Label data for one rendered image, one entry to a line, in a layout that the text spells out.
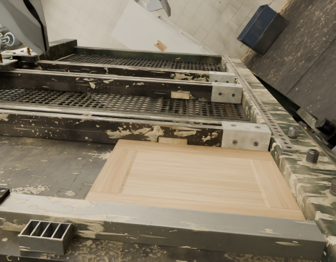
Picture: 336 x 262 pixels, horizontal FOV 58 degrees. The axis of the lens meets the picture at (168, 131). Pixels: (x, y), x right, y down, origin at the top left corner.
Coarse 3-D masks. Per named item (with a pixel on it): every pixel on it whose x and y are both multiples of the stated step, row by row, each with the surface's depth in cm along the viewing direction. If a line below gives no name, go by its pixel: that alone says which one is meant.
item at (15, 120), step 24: (0, 120) 83; (24, 120) 83; (48, 120) 82; (72, 120) 82; (96, 120) 81; (120, 120) 81; (144, 120) 82; (168, 120) 83; (192, 120) 84; (192, 144) 81; (216, 144) 81; (240, 144) 80; (264, 144) 80
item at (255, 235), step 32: (0, 224) 50; (96, 224) 48; (128, 224) 48; (160, 224) 48; (192, 224) 48; (224, 224) 49; (256, 224) 49; (288, 224) 49; (288, 256) 48; (320, 256) 47
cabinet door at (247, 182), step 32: (128, 160) 71; (160, 160) 73; (192, 160) 74; (224, 160) 75; (256, 160) 75; (96, 192) 59; (128, 192) 60; (160, 192) 60; (192, 192) 61; (224, 192) 61; (256, 192) 62; (288, 192) 62
